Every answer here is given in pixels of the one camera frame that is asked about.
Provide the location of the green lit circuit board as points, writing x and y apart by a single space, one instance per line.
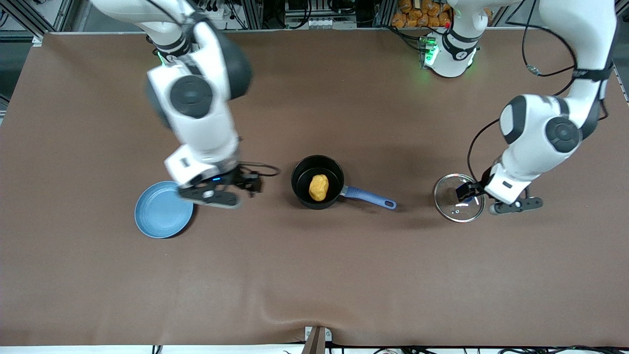
428 51

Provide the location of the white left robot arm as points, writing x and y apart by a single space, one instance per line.
535 147

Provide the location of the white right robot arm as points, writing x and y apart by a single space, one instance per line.
196 123

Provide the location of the brown table mat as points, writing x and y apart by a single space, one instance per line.
314 275

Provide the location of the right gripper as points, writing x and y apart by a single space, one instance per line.
240 177

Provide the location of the blue round plate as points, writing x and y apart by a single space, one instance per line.
162 211

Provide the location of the glass lid with blue knob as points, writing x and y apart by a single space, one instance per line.
447 196

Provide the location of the yellow potato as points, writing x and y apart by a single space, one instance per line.
319 188

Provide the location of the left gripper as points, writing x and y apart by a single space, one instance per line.
475 188

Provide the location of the pile of orange toy foods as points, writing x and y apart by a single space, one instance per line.
417 14

